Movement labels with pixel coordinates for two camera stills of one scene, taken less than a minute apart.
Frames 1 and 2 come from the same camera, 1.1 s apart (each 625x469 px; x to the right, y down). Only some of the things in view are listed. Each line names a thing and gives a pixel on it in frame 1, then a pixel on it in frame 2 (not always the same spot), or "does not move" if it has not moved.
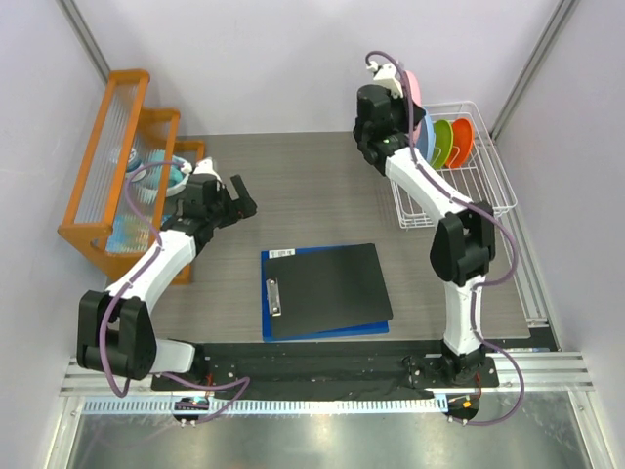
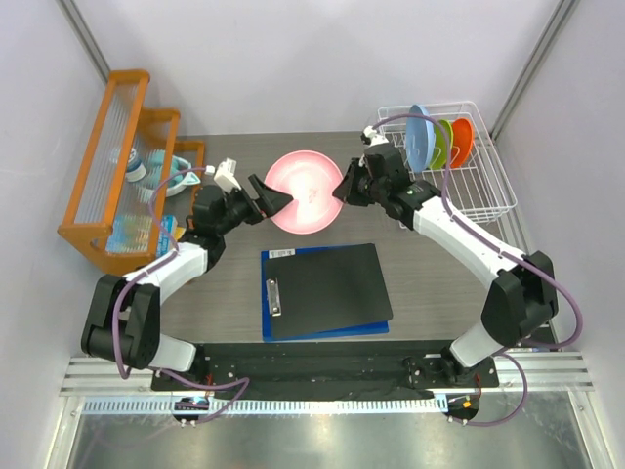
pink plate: x=415 y=92 to x=310 y=179
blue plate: x=425 y=138 does not move
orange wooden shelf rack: x=131 y=167 does not move
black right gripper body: x=397 y=113 to x=365 y=191
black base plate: x=330 y=370 does not move
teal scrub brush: x=149 y=191 does not move
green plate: x=443 y=138 does not move
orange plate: x=463 y=143 does not move
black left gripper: x=246 y=205 to x=269 y=200
